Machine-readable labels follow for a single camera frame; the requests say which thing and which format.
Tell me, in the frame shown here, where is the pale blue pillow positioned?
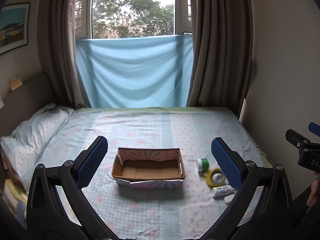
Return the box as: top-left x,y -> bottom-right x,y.
0,103 -> 74,188

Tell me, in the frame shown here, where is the white bottle with green cap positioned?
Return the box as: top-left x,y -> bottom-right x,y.
196,157 -> 210,173

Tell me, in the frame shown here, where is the checked floral bed sheet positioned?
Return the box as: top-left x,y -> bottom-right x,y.
0,107 -> 269,240

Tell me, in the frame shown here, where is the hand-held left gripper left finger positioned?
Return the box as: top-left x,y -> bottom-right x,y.
26,135 -> 113,240

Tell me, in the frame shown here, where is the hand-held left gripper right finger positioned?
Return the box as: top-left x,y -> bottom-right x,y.
207,137 -> 293,240

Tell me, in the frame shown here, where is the yellow tape roll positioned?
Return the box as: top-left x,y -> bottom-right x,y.
204,164 -> 227,187

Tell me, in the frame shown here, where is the framed wall picture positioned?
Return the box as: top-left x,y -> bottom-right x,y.
0,2 -> 31,55

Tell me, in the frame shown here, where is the grey padded headboard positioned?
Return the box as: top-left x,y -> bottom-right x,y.
0,73 -> 52,140

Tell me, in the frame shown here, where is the person's dark clothing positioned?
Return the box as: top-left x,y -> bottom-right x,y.
291,185 -> 320,240

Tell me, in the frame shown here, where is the grey-brown curtain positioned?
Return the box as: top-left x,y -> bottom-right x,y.
40,0 -> 94,108
186,0 -> 254,108

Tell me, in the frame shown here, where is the folded pale yellow blanket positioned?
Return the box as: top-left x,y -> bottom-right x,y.
2,179 -> 28,214

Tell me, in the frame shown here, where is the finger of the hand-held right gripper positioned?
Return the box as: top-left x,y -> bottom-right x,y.
308,122 -> 320,138
286,129 -> 311,152

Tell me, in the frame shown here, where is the small wooden block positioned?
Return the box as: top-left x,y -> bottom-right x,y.
10,77 -> 23,91

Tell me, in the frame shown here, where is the window with white frame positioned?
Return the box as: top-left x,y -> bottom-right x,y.
75,0 -> 193,40

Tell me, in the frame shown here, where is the white bottle with blue label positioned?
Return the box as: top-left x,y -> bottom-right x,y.
211,185 -> 232,198

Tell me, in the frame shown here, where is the light blue hanging cloth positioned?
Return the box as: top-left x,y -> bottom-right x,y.
75,34 -> 195,108

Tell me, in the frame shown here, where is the green mattress sheet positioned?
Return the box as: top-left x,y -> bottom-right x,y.
72,106 -> 272,168

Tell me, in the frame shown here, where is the person's right hand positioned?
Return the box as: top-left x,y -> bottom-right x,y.
307,177 -> 320,206

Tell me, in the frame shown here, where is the printed cardboard box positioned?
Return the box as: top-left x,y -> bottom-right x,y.
112,147 -> 187,189

